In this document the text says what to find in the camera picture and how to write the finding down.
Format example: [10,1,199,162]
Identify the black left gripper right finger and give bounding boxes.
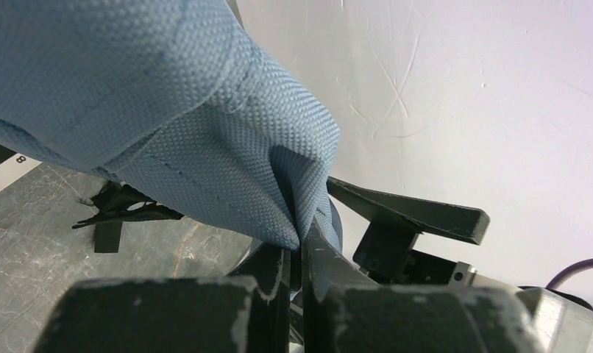
[301,223,543,352]

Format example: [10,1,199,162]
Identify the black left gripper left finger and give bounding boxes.
[35,244,291,352]

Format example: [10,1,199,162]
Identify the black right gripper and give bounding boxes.
[327,177,593,352]

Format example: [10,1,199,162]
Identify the blue student backpack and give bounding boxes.
[0,1,342,249]

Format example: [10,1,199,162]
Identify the black white checkerboard mat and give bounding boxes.
[0,145,41,192]

